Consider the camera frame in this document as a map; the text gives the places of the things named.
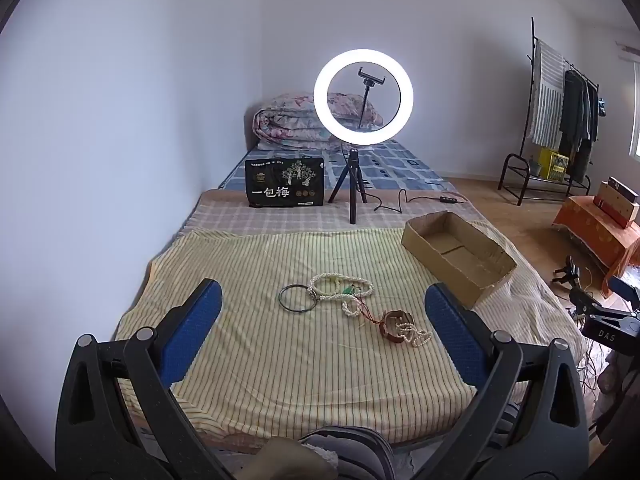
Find yellow crate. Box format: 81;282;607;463
537;147;571;182

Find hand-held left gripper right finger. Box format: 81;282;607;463
424;282;591;480

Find striped hanging towel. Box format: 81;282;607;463
527;40;568;146

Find person's grey patterned trousers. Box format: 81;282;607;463
297;400;523;480

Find blue patterned bed sheet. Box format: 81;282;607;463
218;140;458;193

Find dark hanging trousers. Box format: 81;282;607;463
582;80;601;183

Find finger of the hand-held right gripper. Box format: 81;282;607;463
570;287;608;321
607;275;640;311

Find black snack bag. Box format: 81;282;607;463
245;157;326;208

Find black cable with switch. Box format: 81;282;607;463
372;189;471;213

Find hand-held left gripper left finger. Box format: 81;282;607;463
55;278;223;480

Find dark grey hanging coat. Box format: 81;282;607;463
557;70;591;161

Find black clothes rack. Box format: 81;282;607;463
497;17;601;206

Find cream bead bracelet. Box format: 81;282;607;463
306;272;351;308

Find white pearl necklace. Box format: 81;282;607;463
397;324;433;348
327;272;375;318

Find yellow striped cloth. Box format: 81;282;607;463
115;227;586;436

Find jade pendant with red cord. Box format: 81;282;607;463
342;282;391;336

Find black phone holder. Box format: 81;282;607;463
358;66;387;128

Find white ring light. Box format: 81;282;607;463
313;49;415;138

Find orange cloth covered table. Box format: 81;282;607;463
552;195;640;298

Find small black floor tripod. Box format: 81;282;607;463
552;255;582;291

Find beige checked blanket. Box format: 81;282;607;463
170;187;501;241

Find tan carton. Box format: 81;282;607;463
594;177;640;229

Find dark bangle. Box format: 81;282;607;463
279;284;317;315

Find folded floral quilt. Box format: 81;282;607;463
251;91;383;151

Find cardboard box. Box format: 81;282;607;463
401;211;518;308

